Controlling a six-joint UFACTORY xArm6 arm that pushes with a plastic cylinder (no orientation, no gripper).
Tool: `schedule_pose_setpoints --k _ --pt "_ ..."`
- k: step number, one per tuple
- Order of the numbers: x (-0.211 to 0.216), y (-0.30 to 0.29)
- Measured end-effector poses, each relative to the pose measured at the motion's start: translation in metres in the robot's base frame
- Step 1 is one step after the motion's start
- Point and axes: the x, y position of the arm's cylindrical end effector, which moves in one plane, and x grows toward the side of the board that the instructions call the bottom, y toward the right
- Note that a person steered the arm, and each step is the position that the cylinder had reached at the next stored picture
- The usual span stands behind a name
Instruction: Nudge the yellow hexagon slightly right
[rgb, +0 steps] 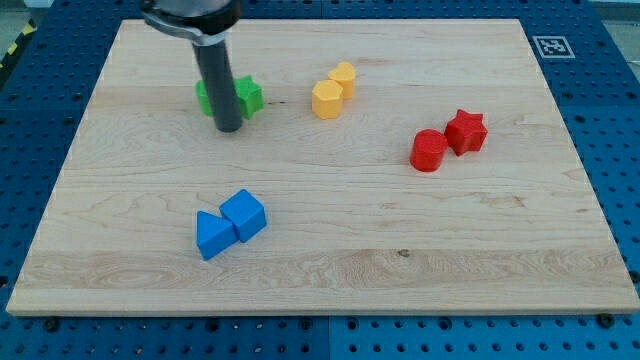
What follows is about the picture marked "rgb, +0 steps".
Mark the silver black robot arm flange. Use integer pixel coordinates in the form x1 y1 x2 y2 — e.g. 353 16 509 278
139 0 242 46

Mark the yellow hexagon block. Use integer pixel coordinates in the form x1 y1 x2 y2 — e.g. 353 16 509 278
311 80 343 119

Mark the light wooden board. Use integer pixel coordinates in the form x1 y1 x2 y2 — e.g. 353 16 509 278
7 19 639 317

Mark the blue cube block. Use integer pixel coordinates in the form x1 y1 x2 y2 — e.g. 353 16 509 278
219 189 267 243

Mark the yellow heart block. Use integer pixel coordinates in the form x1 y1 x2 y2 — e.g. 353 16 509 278
328 62 356 99

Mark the green star block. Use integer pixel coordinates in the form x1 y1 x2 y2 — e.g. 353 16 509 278
234 75 264 120

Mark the red cylinder block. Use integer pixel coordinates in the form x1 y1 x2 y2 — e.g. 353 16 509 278
410 129 448 172

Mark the blue triangle block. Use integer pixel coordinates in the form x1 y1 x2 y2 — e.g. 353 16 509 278
196 211 239 261

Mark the green round block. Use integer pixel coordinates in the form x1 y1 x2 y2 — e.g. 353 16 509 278
194 80 213 117

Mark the red star block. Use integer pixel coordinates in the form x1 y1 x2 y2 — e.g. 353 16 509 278
444 109 488 156

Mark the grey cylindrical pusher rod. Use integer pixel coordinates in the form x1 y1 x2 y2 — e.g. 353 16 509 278
193 40 243 133

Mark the white fiducial marker tag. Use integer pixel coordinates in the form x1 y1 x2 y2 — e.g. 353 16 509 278
533 35 575 59

